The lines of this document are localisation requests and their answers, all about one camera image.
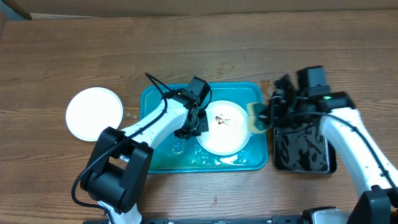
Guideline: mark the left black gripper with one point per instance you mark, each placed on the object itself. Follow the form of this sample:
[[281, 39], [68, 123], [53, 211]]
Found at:
[[203, 126]]

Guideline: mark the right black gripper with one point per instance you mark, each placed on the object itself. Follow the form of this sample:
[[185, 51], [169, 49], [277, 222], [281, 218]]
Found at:
[[275, 121]]

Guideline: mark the yellow green sponge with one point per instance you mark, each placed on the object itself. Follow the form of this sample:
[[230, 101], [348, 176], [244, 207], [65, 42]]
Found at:
[[255, 125]]

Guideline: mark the white plate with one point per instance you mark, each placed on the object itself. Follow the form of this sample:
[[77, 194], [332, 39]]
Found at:
[[93, 110], [228, 128]]

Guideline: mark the white plate front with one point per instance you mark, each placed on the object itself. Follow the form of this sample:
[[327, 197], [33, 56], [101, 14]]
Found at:
[[93, 110]]

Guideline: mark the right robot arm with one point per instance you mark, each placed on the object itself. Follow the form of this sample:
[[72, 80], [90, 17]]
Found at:
[[339, 121]]

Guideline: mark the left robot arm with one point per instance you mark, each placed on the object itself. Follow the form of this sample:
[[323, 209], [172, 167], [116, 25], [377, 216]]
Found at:
[[116, 172]]

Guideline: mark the teal plastic tray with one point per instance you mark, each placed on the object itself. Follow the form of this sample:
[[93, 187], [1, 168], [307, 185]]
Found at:
[[176, 155]]

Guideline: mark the black water tray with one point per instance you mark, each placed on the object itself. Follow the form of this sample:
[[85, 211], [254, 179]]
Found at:
[[303, 150]]

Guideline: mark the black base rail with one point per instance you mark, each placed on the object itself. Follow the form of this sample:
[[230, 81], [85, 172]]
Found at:
[[217, 220]]

